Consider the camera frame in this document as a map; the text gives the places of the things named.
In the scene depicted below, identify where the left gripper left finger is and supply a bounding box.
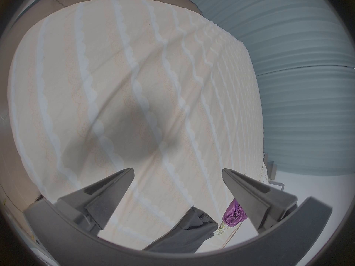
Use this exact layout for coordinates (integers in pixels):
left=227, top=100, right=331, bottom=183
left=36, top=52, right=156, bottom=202
left=56, top=167, right=135, bottom=231

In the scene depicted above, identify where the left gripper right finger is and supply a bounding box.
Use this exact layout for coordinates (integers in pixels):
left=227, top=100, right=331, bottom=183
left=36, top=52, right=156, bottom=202
left=221, top=168, right=299, bottom=231

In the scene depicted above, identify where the black T-shirt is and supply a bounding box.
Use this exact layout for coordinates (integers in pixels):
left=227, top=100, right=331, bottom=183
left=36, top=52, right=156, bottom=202
left=142, top=207, right=219, bottom=253

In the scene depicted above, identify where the bed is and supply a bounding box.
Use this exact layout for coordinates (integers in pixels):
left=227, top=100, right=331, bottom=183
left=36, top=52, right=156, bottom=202
left=8, top=0, right=286, bottom=252

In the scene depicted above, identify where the purple satin garment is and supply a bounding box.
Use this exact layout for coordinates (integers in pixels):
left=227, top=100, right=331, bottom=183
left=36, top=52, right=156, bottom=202
left=223, top=199, right=248, bottom=228

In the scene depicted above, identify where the white printed pillow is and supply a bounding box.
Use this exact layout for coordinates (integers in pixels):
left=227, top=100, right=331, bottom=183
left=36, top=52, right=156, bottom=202
left=259, top=161, right=271, bottom=184

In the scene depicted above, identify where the grey bedside table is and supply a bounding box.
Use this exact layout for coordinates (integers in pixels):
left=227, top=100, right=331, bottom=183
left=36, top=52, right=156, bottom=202
left=262, top=152, right=278, bottom=181

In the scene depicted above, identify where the white printed garment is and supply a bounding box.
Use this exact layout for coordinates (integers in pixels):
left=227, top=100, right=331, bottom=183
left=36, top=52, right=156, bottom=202
left=213, top=222, right=230, bottom=236

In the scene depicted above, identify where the blue-green curtain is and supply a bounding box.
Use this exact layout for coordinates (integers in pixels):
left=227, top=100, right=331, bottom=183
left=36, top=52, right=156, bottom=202
left=191, top=0, right=355, bottom=177

